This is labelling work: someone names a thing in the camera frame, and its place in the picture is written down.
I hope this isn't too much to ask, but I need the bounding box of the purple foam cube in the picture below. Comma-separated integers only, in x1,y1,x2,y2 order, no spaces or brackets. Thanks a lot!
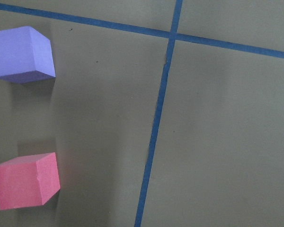
0,26,55,84

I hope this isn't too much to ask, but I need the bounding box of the red foam cube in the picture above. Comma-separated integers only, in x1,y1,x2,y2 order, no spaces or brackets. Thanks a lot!
0,152,61,210

